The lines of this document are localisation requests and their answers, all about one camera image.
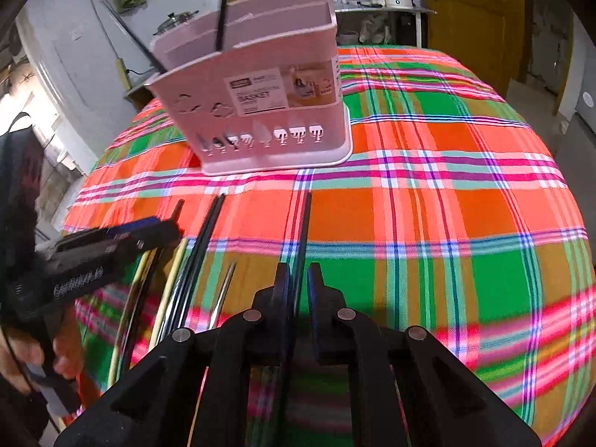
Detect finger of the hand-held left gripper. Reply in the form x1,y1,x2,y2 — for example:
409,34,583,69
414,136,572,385
105,216,162,240
116,220,184,255

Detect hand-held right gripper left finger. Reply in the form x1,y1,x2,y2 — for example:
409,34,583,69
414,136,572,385
53,263,292,447

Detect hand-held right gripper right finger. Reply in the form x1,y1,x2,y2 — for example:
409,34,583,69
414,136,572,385
307,263,543,447

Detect cream chopstick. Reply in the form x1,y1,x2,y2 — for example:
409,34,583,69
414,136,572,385
153,237,189,340

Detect black chopstick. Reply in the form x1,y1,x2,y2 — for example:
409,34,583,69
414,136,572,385
168,193,227,336
215,0,234,52
289,192,313,322
158,193,222,340

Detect pink plastic utensil basket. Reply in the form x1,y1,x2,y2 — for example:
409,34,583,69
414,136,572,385
144,0,353,177

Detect person's left hand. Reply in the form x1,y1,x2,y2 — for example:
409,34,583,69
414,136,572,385
0,326,85,394

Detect metal chopstick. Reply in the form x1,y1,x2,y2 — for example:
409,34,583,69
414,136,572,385
207,261,237,330

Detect yellow chopstick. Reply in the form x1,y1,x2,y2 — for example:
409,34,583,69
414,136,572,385
106,248,156,389

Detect dark cloth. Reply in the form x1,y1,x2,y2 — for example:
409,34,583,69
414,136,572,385
0,112,48,247

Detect plaid tablecloth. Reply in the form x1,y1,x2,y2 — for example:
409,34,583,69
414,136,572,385
60,44,596,447

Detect small steel shelf table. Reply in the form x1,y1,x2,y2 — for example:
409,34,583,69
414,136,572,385
122,71,162,109

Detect steel kitchen table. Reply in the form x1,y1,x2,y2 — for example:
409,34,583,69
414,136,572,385
334,4,437,48

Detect yellow wooden door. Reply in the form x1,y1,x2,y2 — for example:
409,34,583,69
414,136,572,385
420,0,526,98

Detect silver refrigerator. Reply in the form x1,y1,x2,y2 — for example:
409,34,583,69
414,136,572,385
555,9,596,187

